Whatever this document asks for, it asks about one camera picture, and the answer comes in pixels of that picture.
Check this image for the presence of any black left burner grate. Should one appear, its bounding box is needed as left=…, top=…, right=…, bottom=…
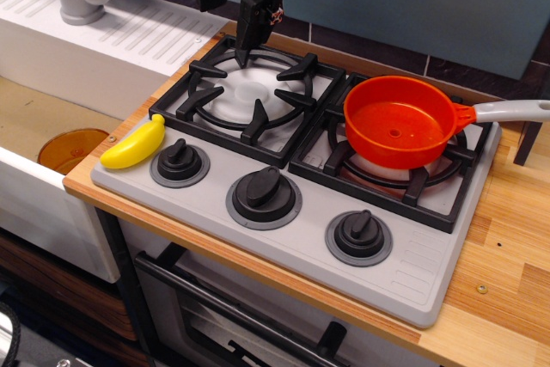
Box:
left=149, top=35, right=345, bottom=168

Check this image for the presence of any black burner grate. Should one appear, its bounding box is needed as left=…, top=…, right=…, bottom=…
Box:
left=289, top=73, right=501, bottom=234
left=149, top=35, right=345, bottom=168

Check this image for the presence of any black left stove knob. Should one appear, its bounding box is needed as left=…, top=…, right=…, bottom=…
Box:
left=150, top=138, right=211, bottom=189

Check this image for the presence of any black stove knob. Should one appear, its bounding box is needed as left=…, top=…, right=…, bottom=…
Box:
left=150, top=138, right=211, bottom=189
left=325, top=210, right=393, bottom=267
left=225, top=166, right=303, bottom=231

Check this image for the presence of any yellow toy banana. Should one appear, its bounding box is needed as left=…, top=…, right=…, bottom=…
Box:
left=100, top=113, right=165, bottom=169

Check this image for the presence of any white toy sink unit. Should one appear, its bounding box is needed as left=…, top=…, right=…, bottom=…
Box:
left=1, top=0, right=225, bottom=283

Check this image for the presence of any black middle stove knob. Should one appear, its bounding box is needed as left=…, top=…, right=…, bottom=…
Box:
left=225, top=166, right=303, bottom=231

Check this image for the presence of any grey toy stove top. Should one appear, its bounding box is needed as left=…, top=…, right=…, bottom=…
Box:
left=89, top=34, right=503, bottom=329

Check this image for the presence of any orange translucent plate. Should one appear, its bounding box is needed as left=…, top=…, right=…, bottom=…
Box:
left=38, top=128, right=108, bottom=175

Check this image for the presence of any black right stove knob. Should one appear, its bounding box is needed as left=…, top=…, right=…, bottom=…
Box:
left=325, top=210, right=393, bottom=267

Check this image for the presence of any black right burner grate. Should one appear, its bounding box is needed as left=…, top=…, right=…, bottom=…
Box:
left=289, top=73, right=501, bottom=234

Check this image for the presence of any black metal stand leg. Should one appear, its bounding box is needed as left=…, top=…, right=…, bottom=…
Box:
left=514, top=83, right=550, bottom=167

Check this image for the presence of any orange toy pan grey handle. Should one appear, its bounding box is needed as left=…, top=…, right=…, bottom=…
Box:
left=343, top=76, right=549, bottom=169

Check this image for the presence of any oven door with black handle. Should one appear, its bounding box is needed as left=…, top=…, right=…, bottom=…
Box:
left=132, top=242, right=429, bottom=366

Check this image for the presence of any black braided cable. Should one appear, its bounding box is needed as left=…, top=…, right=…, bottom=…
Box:
left=0, top=300, right=21, bottom=367

